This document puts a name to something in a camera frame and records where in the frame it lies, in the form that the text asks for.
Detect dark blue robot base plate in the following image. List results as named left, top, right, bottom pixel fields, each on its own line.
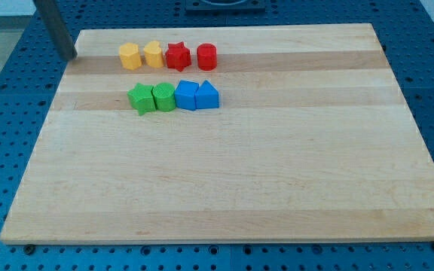
left=184, top=0, right=267, bottom=13

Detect blue cube block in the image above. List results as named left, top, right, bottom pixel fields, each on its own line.
left=174, top=81, right=199, bottom=111

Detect light wooden board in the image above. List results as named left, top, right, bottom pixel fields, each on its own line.
left=0, top=23, right=434, bottom=245

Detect red cylinder block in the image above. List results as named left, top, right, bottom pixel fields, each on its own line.
left=197, top=43, right=217, bottom=71

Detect red star block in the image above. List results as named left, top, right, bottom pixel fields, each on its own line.
left=165, top=41, right=191, bottom=72

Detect blue triangle block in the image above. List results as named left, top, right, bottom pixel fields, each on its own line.
left=195, top=81, right=219, bottom=109

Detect yellow hexagon block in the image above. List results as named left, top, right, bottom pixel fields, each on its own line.
left=118, top=43, right=142, bottom=70

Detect green cylinder block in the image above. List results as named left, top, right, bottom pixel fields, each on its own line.
left=152, top=82, right=176, bottom=112

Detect yellow heart block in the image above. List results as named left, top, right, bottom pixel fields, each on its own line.
left=144, top=41, right=164, bottom=69

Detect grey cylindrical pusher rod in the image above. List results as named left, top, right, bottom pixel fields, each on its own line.
left=33, top=0, right=78, bottom=62

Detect green star block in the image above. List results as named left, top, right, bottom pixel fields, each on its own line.
left=127, top=83, right=156, bottom=115

